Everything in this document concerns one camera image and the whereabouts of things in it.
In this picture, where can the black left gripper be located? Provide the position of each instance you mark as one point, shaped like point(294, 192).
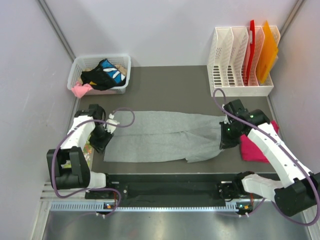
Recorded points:
point(100, 146)

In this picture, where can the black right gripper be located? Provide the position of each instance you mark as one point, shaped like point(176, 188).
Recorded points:
point(226, 142)

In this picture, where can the grey t shirt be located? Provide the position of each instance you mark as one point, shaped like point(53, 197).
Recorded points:
point(162, 136)

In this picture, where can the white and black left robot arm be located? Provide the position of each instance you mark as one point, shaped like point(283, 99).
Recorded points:
point(68, 167)

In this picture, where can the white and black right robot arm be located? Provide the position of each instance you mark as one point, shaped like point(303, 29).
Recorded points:
point(297, 188)

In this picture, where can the green children's book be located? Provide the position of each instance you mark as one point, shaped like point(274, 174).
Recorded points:
point(88, 152)

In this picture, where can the folded magenta t shirt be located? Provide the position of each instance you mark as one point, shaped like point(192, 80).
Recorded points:
point(250, 152)

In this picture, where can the light pink t shirt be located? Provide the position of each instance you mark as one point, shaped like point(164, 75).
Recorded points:
point(80, 90)

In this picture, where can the black and blue t shirt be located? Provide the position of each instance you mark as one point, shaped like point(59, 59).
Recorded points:
point(104, 76)

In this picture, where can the white file organiser rack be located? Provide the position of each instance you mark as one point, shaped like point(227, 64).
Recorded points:
point(226, 62)

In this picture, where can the white plastic laundry basket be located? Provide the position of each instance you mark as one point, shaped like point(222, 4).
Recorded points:
point(85, 62)

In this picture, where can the orange plastic folder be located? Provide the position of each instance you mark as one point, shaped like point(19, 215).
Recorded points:
point(268, 52)

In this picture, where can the red plastic folder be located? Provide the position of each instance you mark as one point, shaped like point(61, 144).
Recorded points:
point(249, 53)

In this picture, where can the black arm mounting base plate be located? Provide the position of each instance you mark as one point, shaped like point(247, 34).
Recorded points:
point(190, 189)

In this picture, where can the aluminium frame rail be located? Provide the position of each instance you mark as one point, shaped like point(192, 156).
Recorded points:
point(78, 203)

